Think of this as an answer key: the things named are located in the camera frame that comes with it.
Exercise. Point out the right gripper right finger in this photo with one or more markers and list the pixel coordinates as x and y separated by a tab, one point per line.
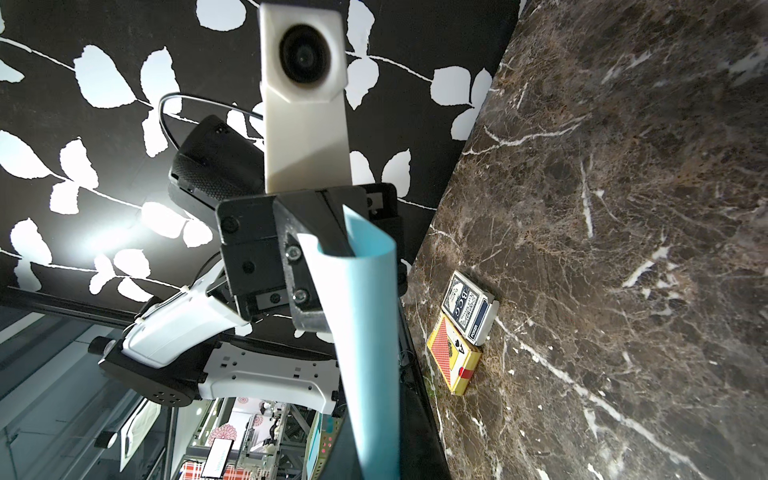
421	453

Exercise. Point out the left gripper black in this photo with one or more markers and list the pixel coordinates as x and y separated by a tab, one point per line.
266	265

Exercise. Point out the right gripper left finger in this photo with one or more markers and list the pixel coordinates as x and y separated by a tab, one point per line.
338	456

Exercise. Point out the white square paper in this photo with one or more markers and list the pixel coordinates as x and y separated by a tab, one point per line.
359	296

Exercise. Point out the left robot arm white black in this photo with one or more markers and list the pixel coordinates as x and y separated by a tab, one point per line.
220	336

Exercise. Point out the yellow red card box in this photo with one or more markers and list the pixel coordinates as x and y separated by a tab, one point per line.
456	358

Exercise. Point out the blue white poker card box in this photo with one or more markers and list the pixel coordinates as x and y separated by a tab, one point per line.
471	309

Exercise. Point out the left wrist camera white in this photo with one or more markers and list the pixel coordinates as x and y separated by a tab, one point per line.
303	81

